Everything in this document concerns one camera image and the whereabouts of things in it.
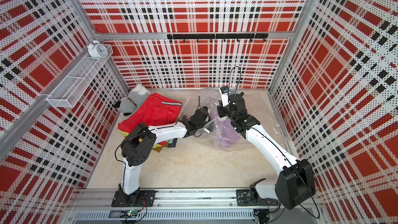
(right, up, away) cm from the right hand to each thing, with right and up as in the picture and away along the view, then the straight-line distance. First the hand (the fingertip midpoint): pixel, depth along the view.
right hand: (223, 100), depth 81 cm
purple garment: (+3, -18, +6) cm, 20 cm away
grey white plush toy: (-63, -3, +23) cm, 68 cm away
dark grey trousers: (-29, -26, +8) cm, 40 cm away
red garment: (-40, -5, +10) cm, 42 cm away
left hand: (-2, -15, +12) cm, 19 cm away
